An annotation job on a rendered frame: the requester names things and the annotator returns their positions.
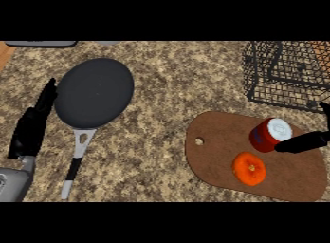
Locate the dark grey frying pan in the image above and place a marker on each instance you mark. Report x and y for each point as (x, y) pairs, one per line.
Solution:
(91, 95)

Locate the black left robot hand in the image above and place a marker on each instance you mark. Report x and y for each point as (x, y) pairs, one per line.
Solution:
(30, 126)

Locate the brown wooden cutting board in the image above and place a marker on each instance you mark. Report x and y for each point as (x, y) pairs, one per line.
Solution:
(246, 158)

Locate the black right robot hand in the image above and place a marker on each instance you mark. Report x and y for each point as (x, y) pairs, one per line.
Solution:
(313, 139)

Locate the red can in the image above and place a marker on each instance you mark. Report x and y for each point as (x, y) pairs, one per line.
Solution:
(268, 134)

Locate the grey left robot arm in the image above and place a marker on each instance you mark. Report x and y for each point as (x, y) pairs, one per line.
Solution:
(9, 182)

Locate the orange fruit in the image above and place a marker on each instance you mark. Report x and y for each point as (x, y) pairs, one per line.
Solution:
(249, 168)

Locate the grey flat appliance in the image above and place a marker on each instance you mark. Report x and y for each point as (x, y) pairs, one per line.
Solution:
(41, 43)

